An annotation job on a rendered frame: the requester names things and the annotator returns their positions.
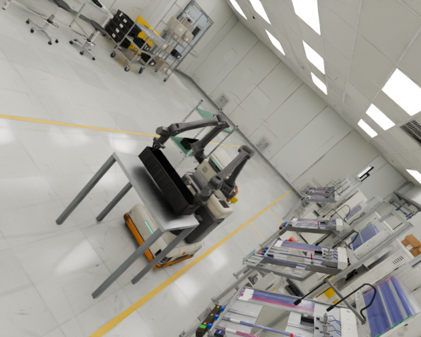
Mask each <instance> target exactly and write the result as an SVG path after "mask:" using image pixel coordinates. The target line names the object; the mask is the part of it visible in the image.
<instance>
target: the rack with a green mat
mask: <svg viewBox="0 0 421 337"><path fill-rule="evenodd" d="M202 102H203V100H200V102H199V103H198V104H197V105H196V106H195V107H194V108H193V109H192V110H191V111H190V112H189V113H188V115H187V116H186V117H185V118H184V119H183V120H182V122H185V121H186V119H187V118H188V117H189V116H190V115H191V114H192V113H193V112H194V111H195V110H196V112H197V113H198V114H199V115H200V116H201V117H202V119H206V118H212V117H213V114H212V113H210V112H207V111H204V110H201V109H199V108H198V106H199V105H200V104H201V103H202ZM210 127H211V129H210V130H209V131H208V132H207V133H206V134H205V135H204V136H203V137H202V138H201V139H200V140H202V139H203V138H204V137H205V136H206V135H207V134H208V133H209V132H210V131H211V130H212V129H213V128H214V127H215V126H210ZM205 128H206V127H203V128H202V129H201V130H200V131H199V133H198V134H197V135H196V136H195V137H194V139H195V138H196V137H197V136H198V135H199V134H200V133H201V132H202V131H203V130H204V129H205ZM237 128H238V126H237V125H236V126H235V128H234V129H233V130H232V131H230V130H229V129H228V128H226V129H224V130H222V131H221V132H226V133H229V134H228V135H227V136H226V137H225V138H224V139H223V140H222V141H221V142H220V143H219V144H218V145H217V146H216V147H215V148H214V149H213V150H212V151H211V152H210V153H209V154H208V155H206V157H207V158H208V157H209V156H210V154H212V153H213V152H214V151H215V150H216V149H217V148H218V147H219V146H220V145H221V144H222V143H223V142H224V141H225V140H226V139H227V138H228V137H229V136H230V135H231V134H232V133H233V132H234V131H235V130H236V129H237ZM169 139H171V141H172V142H173V143H174V145H175V146H176V147H177V148H178V149H179V151H180V153H182V154H183V155H184V157H183V158H182V160H181V161H180V162H179V163H178V164H177V165H176V166H175V167H174V169H176V168H177V167H178V166H179V165H180V164H181V163H182V162H183V161H184V159H185V158H191V157H193V155H192V152H193V150H192V149H191V150H186V149H185V148H184V147H183V145H181V143H180V141H181V140H182V139H183V137H178V136H171V137H170V138H169ZM165 143H166V142H165ZM165 143H164V144H165Z"/></svg>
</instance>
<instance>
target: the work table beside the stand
mask: <svg viewBox="0 0 421 337"><path fill-rule="evenodd" d="M116 161H117V162H118V164H119V165H120V167H121V169H122V170H123V172H124V174H125V175H126V176H127V178H128V180H129V182H128V183H127V184H126V185H125V187H124V188H123V189H122V190H121V191H120V192H119V193H118V194H117V195H116V196H115V197H114V198H113V199H112V201H111V202H110V203H109V204H108V205H107V206H106V208H105V209H104V210H103V211H102V212H101V213H100V214H99V215H98V216H97V217H96V219H97V220H98V221H101V220H102V219H103V218H104V217H105V216H106V215H107V214H108V213H109V212H110V211H111V210H112V209H113V208H114V207H115V206H116V204H117V203H118V202H119V201H120V200H121V199H122V198H123V196H124V195H125V194H126V193H127V192H128V191H129V190H130V189H131V188H132V187H134V189H135V191H136V192H137V193H138V196H139V197H140V198H141V200H142V202H143V203H144V205H145V206H146V208H147V209H148V211H149V213H150V214H151V216H152V217H153V219H154V220H155V222H156V224H157V225H158V226H159V228H157V230H155V232H153V234H151V236H150V237H149V238H148V239H147V240H146V241H145V242H144V243H143V244H142V245H141V246H140V247H139V248H138V249H137V250H136V251H135V252H134V253H133V254H132V255H131V256H130V257H129V258H128V259H127V260H126V261H125V262H124V263H123V264H122V265H121V266H120V267H119V268H118V269H117V270H116V271H115V272H114V273H113V274H111V275H110V276H109V277H108V278H107V279H106V280H105V281H104V282H103V283H102V284H101V285H100V286H99V287H98V288H97V289H96V290H95V291H94V292H93V293H92V297H93V299H95V298H98V297H99V296H100V295H101V294H102V293H103V292H104V291H105V290H106V289H107V288H108V287H109V286H110V285H112V284H113V283H114V282H115V281H116V280H117V279H118V278H119V277H120V276H121V275H122V274H123V273H124V272H125V271H126V270H127V269H128V268H129V267H130V266H131V265H132V264H133V263H134V262H135V261H136V260H137V259H138V258H139V257H140V256H141V255H142V254H143V253H144V252H145V251H146V250H147V249H148V248H149V247H150V246H151V245H152V244H153V243H154V242H155V241H156V240H157V239H158V238H160V237H161V236H162V235H163V234H164V233H165V232H166V231H173V230H177V229H185V230H184V231H183V232H182V233H181V234H180V235H178V236H177V237H176V238H175V239H174V240H173V241H172V242H171V243H170V244H169V245H168V246H167V247H165V248H164V249H163V250H162V251H161V252H160V253H159V254H158V255H157V256H156V257H155V258H154V259H153V260H152V261H151V262H150V263H149V264H148V265H147V266H146V267H145V268H144V269H143V270H142V271H141V272H140V273H138V274H137V275H136V276H135V277H134V278H133V279H132V280H131V282H132V284H133V285H134V284H136V283H137V282H139V281H140V280H141V279H142V278H143V277H144V276H145V275H146V274H147V273H148V272H149V271H150V270H151V269H152V268H153V267H154V266H155V265H156V264H157V263H159V262H160V261H161V260H162V259H163V258H164V257H165V256H166V255H167V254H168V253H170V252H171V251H172V250H173V249H174V248H175V247H176V246H177V245H178V244H179V243H180V242H181V241H182V240H183V239H184V238H185V237H186V236H187V235H188V234H189V233H191V232H192V231H193V230H194V229H195V228H196V227H197V226H198V225H199V222H198V221H197V220H196V218H195V217H194V215H193V214H192V215H179V216H178V215H177V213H176V211H175V210H174V209H173V207H172V205H171V204H170V203H169V201H168V200H167V198H166V197H165V196H164V194H163V192H162V191H161V190H160V188H159V186H158V185H157V184H156V182H155V181H154V179H153V178H152V176H151V175H150V173H149V172H148V170H147V169H146V167H145V166H144V164H143V163H142V161H141V160H140V159H139V157H138V155H134V154H127V153H123V152H116V151H114V152H113V153H112V155H111V156H110V157H109V158H108V160H107V161H106V162H105V163H104V164H103V165H102V166H101V168H100V169H99V170H98V171H97V173H96V174H95V175H94V176H93V177H92V178H91V179H90V181H89V182H88V183H87V184H86V186H85V187H84V188H83V189H82V190H81V191H80V192H79V194H78V195H77V196H76V197H75V199H74V200H73V201H72V202H71V203H70V204H69V205H68V206H67V208H66V209H65V210H64V211H63V213H62V214H61V215H60V216H59V217H58V218H57V219H56V221H55V222H56V223H57V225H61V224H62V223H63V222H64V221H65V220H66V219H67V218H68V217H69V215H70V214H71V213H72V212H73V211H74V209H75V208H76V207H77V206H78V205H79V204H80V203H81V202H82V200H83V199H84V198H85V197H86V195H87V194H88V193H89V192H90V191H91V190H92V189H93V188H94V187H95V185H96V184H97V183H98V182H99V180H100V179H101V178H102V177H103V176H104V175H105V174H106V173H107V171H108V170H109V169H110V168H111V166H112V165H113V164H114V163H115V162H116Z"/></svg>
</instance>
